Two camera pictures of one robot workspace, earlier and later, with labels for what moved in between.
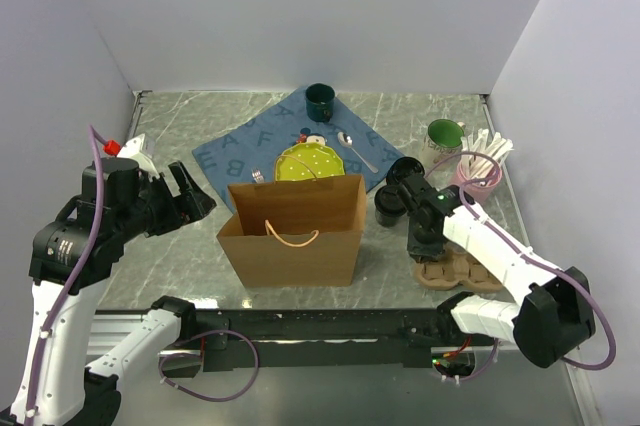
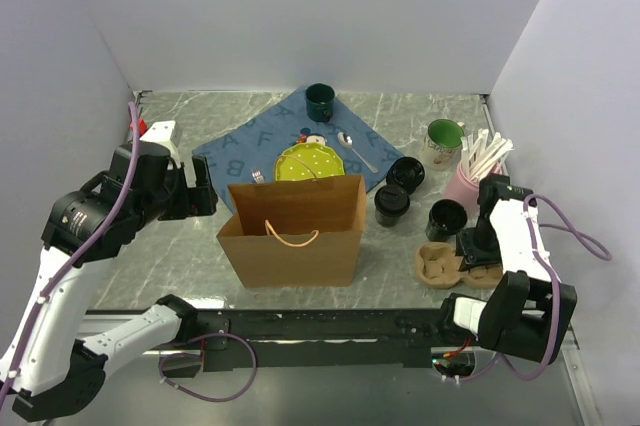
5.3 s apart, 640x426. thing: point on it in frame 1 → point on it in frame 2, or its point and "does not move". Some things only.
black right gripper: x=416 y=249 → x=472 y=255
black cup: x=391 y=200 does not move
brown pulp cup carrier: x=455 y=267 does not move
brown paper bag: x=291 y=234 does not move
